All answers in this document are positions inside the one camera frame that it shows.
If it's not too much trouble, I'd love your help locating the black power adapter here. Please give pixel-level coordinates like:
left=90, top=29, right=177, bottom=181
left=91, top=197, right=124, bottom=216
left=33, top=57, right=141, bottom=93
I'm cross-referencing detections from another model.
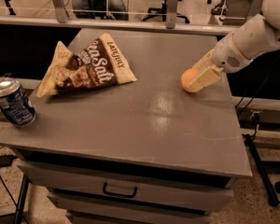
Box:
left=0, top=155, right=14, bottom=168

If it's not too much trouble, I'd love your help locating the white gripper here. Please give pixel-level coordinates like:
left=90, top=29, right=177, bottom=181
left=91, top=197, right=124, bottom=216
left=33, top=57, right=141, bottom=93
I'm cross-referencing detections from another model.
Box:
left=187, top=34, right=252, bottom=92

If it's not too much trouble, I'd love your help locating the black chair base right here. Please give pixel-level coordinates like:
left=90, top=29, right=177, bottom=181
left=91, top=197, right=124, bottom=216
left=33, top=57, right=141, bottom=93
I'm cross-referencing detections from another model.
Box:
left=206, top=0, right=228, bottom=16

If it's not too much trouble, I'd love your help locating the black drawer handle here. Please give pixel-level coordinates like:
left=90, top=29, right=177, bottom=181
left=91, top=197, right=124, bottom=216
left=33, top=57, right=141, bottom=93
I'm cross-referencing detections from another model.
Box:
left=103, top=182, right=138, bottom=199

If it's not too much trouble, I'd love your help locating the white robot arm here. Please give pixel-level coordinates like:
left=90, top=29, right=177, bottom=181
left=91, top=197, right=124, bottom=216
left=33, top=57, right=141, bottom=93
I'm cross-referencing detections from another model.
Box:
left=181, top=0, right=280, bottom=92

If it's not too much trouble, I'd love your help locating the brown sea salt chip bag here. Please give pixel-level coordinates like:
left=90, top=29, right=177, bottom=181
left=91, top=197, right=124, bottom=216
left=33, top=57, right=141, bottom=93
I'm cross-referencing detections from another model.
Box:
left=36, top=34, right=137, bottom=98

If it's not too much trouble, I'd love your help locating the orange fruit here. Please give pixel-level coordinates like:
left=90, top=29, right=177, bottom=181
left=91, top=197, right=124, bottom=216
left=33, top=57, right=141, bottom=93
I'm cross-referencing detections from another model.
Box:
left=181, top=68, right=199, bottom=92

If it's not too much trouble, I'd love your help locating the blue soda can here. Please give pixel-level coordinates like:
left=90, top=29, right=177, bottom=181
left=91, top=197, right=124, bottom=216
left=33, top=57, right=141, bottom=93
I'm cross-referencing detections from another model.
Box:
left=0, top=77, right=35, bottom=126

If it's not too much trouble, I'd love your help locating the black tripod leg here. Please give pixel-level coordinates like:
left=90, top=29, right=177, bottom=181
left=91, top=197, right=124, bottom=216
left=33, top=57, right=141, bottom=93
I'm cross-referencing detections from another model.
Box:
left=244, top=134, right=280, bottom=207

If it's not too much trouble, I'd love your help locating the grey drawer cabinet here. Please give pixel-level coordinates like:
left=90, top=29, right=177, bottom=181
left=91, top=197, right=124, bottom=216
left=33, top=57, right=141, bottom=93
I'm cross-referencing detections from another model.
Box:
left=0, top=31, right=251, bottom=224

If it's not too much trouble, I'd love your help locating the grey metal railing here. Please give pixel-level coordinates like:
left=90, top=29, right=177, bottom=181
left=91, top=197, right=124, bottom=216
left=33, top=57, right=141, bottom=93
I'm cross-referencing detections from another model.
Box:
left=0, top=0, right=272, bottom=37

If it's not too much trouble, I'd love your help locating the black floor cable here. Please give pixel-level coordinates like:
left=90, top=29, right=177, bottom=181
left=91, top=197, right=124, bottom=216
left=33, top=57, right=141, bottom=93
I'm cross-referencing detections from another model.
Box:
left=0, top=137, right=31, bottom=224

